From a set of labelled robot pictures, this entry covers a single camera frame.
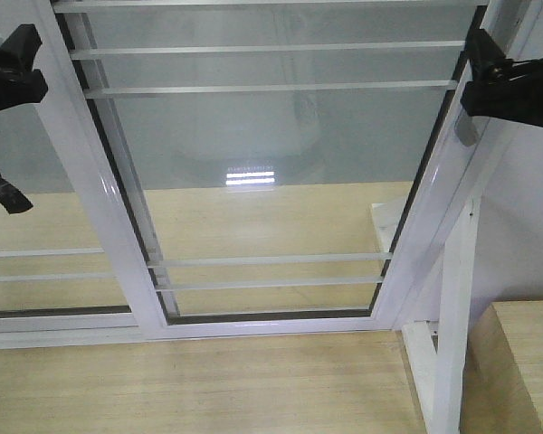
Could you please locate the white framed sliding glass door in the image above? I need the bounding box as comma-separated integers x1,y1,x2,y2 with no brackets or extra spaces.
20,0,521,343

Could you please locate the light wooden block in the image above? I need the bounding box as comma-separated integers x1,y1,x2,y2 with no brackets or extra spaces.
461,301,543,433

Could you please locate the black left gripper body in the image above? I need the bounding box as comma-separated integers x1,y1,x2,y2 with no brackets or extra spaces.
0,70,48,111

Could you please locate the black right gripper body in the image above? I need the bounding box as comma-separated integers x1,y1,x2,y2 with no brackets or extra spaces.
461,57,543,127

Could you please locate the light wooden base board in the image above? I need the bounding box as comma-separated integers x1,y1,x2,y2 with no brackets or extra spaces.
0,182,424,433

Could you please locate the grey door handle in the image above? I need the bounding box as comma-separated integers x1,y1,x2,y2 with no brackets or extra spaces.
454,111,479,147

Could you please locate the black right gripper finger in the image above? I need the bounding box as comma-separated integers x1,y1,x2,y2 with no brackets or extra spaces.
464,28,513,85

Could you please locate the white fixed door frame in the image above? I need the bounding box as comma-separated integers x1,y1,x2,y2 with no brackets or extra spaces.
0,1,543,349

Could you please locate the white triangular support bracket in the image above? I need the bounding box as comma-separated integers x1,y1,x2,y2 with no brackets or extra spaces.
400,195,481,433

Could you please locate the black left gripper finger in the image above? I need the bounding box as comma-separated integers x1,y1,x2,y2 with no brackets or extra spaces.
0,24,43,71

